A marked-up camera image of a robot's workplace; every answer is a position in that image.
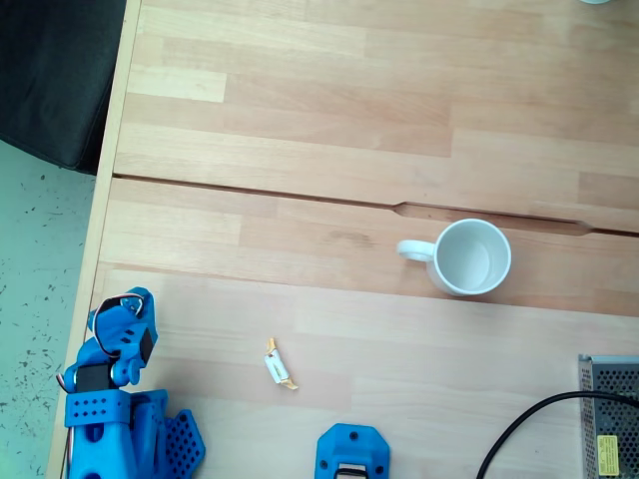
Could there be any white red servo cable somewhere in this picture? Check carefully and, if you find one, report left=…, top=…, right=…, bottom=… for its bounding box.
left=88, top=293, right=151, bottom=360

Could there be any black power cable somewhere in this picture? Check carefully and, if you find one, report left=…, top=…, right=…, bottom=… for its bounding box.
left=475, top=391, right=639, bottom=479

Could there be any black fabric seat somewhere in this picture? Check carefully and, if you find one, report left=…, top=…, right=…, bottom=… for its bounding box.
left=0, top=0, right=129, bottom=176

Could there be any white ceramic mug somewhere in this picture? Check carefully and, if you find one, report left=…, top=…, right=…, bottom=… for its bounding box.
left=396, top=218, right=513, bottom=298

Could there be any blue post mount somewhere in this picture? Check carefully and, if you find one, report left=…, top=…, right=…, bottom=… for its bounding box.
left=316, top=422, right=391, bottom=479

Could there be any caramel sweet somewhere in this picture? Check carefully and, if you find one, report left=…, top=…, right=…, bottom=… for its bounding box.
left=263, top=337, right=300, bottom=391

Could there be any wooden base board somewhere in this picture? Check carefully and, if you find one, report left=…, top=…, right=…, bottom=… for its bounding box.
left=89, top=266, right=639, bottom=479

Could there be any perforated metal power supply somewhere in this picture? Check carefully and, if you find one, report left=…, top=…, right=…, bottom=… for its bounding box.
left=577, top=353, right=639, bottom=479

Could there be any red black base cable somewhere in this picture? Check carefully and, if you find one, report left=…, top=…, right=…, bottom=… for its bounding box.
left=60, top=421, right=80, bottom=479

